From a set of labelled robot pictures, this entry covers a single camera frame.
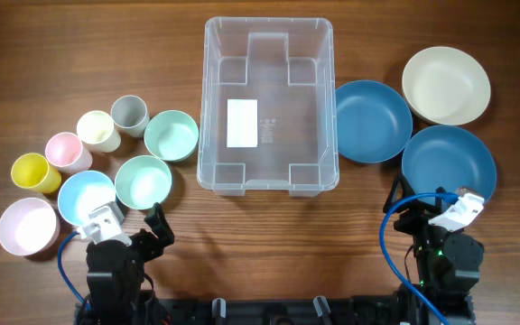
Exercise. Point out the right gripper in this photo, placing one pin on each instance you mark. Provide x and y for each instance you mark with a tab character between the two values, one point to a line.
415	218

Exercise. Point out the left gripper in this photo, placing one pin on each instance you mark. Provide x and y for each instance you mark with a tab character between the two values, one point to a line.
154	247

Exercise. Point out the green bowl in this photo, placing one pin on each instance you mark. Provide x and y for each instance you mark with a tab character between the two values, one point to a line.
171	136
142	181

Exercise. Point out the blue plate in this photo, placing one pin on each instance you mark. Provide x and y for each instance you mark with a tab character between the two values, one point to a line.
449	157
374	122

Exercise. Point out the light blue bowl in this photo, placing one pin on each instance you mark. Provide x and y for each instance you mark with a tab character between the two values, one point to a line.
82	193

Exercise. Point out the cream plate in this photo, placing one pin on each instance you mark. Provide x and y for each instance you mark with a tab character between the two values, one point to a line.
446	86

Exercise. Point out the pink bowl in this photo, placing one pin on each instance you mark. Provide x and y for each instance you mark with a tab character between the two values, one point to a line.
28	226

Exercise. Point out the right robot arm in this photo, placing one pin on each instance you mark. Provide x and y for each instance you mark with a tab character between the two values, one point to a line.
447	259

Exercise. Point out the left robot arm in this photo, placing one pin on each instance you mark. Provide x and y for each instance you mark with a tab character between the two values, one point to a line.
116	268

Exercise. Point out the cream cup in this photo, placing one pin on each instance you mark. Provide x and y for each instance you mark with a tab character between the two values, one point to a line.
96	129

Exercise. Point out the grey cup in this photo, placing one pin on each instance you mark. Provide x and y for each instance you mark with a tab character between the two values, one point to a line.
130	113

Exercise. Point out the pink cup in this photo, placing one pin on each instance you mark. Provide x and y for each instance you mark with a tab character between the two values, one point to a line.
67	153

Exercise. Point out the white label in bin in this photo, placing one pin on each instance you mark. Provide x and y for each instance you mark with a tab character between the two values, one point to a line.
242	123

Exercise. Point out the yellow cup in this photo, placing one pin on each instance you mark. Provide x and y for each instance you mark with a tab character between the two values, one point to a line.
32	171

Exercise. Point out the clear plastic storage bin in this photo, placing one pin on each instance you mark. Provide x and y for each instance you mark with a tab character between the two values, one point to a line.
287	65

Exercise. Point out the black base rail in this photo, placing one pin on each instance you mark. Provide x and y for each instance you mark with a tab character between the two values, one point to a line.
287	311

